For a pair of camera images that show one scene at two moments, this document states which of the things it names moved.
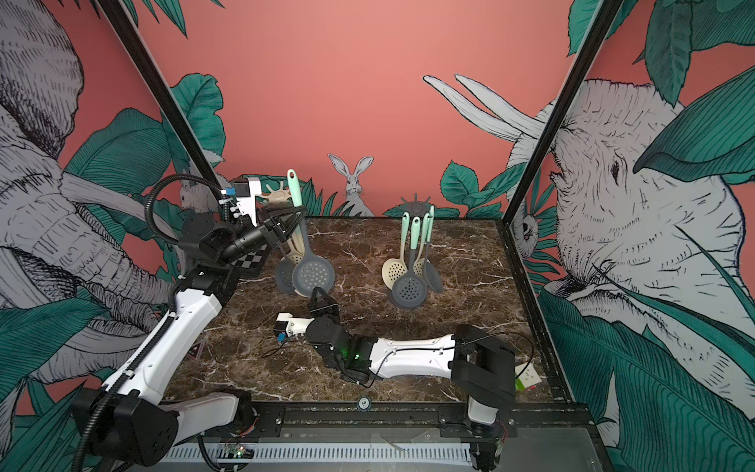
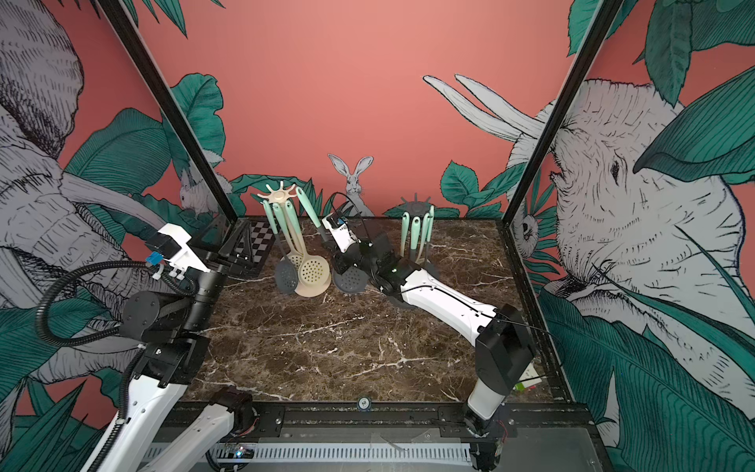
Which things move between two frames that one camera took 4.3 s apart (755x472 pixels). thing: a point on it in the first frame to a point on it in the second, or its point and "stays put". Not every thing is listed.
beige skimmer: (419, 264) stays put
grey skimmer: (312, 276) to (351, 279)
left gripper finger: (287, 228) to (245, 248)
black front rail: (422, 420) stays put
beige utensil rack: (275, 196) stays put
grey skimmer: (284, 273) stays put
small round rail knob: (364, 403) stays put
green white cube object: (525, 376) stays put
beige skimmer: (296, 244) to (314, 275)
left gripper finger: (278, 218) to (229, 243)
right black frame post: (600, 24) stays put
